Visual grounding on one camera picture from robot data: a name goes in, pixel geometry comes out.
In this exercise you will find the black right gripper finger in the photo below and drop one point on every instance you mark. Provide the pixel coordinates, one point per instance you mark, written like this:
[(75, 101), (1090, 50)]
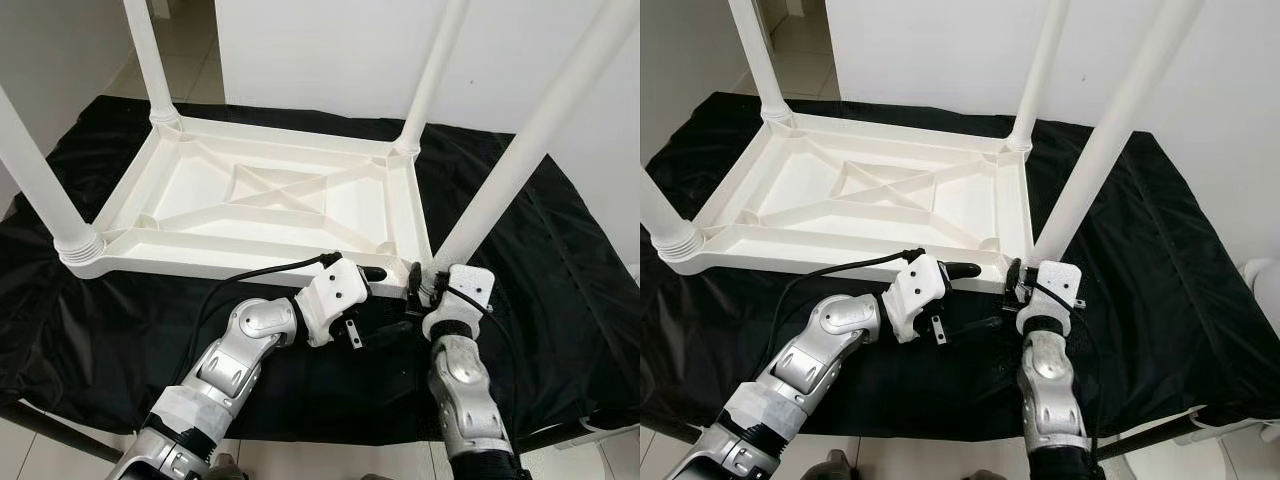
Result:
[(1012, 283), (413, 286)]

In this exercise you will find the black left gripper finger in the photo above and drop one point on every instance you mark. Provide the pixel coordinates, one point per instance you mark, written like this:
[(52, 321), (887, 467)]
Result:
[(975, 326), (372, 273), (390, 329), (962, 271)]

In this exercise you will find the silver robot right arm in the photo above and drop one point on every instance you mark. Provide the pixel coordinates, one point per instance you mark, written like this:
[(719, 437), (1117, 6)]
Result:
[(1050, 385), (465, 390)]

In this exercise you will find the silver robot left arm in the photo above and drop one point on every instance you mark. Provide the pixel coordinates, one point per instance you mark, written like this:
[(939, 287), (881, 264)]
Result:
[(235, 350), (820, 345)]

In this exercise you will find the black table cloth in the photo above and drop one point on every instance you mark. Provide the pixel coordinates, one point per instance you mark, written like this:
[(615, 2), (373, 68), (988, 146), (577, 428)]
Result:
[(560, 340), (1170, 340)]

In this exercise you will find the grey robot right leg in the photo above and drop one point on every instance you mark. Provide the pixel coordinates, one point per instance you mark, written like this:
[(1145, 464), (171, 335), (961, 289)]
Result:
[(982, 475)]

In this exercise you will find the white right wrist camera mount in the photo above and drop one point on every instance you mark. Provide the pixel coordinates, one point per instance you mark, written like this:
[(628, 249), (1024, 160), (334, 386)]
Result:
[(470, 283), (1060, 280)]

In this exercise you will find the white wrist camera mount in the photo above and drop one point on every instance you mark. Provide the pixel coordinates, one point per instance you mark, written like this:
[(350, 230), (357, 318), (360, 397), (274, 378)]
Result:
[(920, 285), (335, 290), (470, 283), (1060, 280)]

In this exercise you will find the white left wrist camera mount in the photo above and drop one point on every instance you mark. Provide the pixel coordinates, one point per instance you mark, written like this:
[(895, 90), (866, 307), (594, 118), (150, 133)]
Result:
[(335, 290), (920, 285)]

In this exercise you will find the white metal frame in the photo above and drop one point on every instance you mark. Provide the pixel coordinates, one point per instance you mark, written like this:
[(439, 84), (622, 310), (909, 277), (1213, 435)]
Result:
[(1235, 428), (612, 432)]

